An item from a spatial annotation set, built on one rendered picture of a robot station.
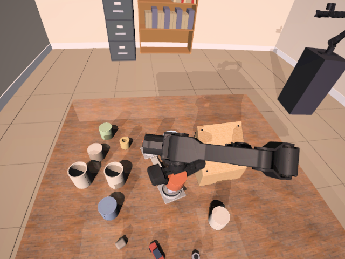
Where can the red toy car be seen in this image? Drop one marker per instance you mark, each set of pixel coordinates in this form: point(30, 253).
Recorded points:
point(155, 250)

